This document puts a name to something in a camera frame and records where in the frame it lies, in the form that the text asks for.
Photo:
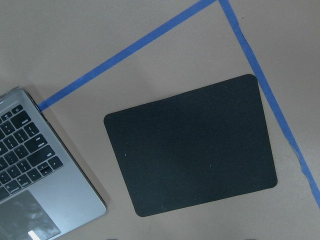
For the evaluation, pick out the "black mouse pad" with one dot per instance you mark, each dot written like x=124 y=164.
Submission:
x=196 y=147

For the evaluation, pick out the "grey laptop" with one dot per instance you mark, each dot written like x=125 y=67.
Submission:
x=44 y=194

